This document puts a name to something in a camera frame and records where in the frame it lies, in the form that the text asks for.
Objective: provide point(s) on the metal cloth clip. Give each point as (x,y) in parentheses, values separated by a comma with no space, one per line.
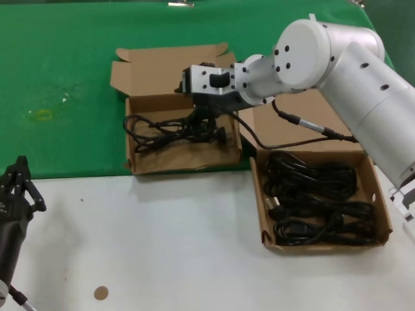
(181,4)
(358,2)

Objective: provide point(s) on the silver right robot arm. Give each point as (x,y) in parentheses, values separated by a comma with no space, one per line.
(356,81)

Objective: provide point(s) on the round brown sticker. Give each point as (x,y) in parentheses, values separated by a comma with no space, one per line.
(100,293)

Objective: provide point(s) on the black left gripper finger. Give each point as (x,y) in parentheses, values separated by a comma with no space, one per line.
(14,175)
(30,191)

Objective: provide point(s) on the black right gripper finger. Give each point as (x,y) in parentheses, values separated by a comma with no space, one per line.
(197,120)
(216,121)

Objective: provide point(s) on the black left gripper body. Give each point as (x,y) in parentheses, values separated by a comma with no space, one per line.
(11,233)

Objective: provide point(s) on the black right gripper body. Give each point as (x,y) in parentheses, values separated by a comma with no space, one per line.
(214,104)

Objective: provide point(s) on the crumpled clear tape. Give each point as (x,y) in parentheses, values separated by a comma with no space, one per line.
(66,96)

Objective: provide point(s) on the open brown cardboard box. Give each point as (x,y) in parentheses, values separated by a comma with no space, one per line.
(324,247)
(149,74)

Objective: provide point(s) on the green table cloth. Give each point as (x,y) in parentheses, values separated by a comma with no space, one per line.
(65,48)

